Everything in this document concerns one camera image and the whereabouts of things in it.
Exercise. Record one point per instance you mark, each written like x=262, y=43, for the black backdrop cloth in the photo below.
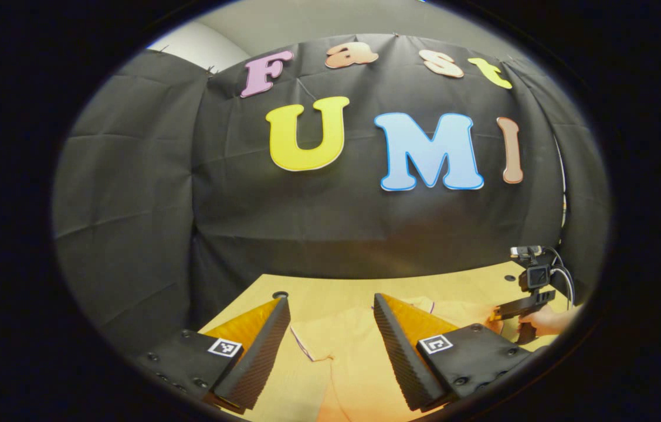
x=318, y=234

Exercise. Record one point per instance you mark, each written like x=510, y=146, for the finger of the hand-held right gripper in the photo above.
x=512, y=309

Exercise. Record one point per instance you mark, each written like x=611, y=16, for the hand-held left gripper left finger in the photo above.
x=260, y=357

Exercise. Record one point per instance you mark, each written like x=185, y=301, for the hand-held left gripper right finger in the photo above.
x=400, y=357

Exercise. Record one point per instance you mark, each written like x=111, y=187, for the orange T-shirt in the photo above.
x=353, y=351

